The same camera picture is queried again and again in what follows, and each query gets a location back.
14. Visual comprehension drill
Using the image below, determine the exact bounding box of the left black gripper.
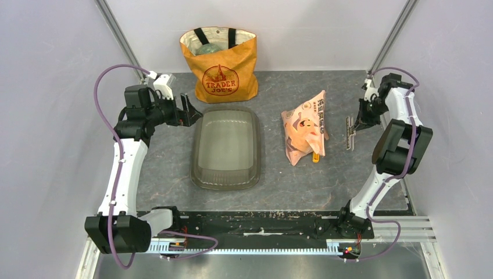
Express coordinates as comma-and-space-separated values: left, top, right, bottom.
145, 91, 202, 127

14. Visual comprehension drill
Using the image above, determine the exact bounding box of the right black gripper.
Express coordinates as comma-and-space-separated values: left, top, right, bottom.
353, 98, 389, 131

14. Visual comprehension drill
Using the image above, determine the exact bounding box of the torn bag top strip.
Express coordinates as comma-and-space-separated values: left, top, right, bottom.
345, 116, 355, 151

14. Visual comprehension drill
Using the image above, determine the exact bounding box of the pink litter bag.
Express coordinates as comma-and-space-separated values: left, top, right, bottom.
281, 90, 328, 166

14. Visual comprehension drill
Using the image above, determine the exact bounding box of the grey translucent litter box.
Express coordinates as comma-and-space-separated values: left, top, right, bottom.
190, 105, 262, 191

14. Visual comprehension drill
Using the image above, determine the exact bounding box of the orange plastic scoop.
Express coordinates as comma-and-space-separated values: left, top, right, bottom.
312, 152, 320, 163

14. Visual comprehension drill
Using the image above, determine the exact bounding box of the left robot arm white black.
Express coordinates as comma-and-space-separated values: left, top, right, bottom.
84, 85, 203, 254

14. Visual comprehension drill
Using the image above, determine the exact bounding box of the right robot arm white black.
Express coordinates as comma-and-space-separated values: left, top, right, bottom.
335, 73, 433, 238

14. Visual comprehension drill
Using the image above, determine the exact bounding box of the orange Trader Joe's bag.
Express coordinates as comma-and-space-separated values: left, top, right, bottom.
180, 27, 259, 103

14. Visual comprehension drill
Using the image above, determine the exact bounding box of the green bundle inside bag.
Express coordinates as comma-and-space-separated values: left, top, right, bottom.
195, 43, 222, 56

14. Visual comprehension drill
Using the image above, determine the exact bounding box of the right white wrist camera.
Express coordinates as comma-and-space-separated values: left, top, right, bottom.
362, 78, 379, 102

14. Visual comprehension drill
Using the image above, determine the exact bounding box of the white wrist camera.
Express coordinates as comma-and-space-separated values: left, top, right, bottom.
145, 71, 176, 102
362, 78, 379, 102

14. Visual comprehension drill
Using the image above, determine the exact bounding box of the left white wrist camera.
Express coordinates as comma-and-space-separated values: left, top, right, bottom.
145, 71, 176, 102

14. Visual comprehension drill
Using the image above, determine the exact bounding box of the right aluminium corner post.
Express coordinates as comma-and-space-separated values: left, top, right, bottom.
367, 0, 419, 74

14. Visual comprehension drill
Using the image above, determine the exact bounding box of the aluminium corner post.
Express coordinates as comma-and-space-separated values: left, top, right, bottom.
94, 0, 141, 67
367, 0, 419, 74

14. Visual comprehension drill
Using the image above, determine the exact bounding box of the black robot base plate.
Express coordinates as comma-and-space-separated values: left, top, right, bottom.
173, 210, 374, 249

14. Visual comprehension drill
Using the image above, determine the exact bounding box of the left aluminium corner post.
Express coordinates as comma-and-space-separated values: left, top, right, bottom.
94, 0, 141, 67

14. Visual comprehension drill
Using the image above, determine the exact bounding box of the slotted cable duct rail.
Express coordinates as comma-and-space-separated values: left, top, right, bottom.
148, 240, 342, 256

